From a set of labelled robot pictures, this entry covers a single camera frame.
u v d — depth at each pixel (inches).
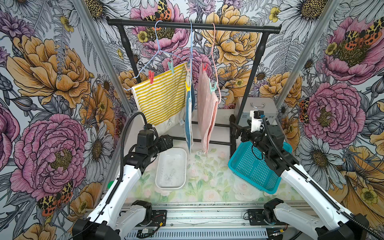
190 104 23.1
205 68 39.1
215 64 38.0
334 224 15.2
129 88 23.9
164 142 28.0
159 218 28.8
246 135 25.1
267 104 41.1
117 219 17.0
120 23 23.1
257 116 23.5
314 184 17.8
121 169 19.3
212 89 23.9
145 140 22.6
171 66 28.8
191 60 37.1
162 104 30.8
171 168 36.1
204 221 29.7
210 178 34.5
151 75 25.6
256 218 29.0
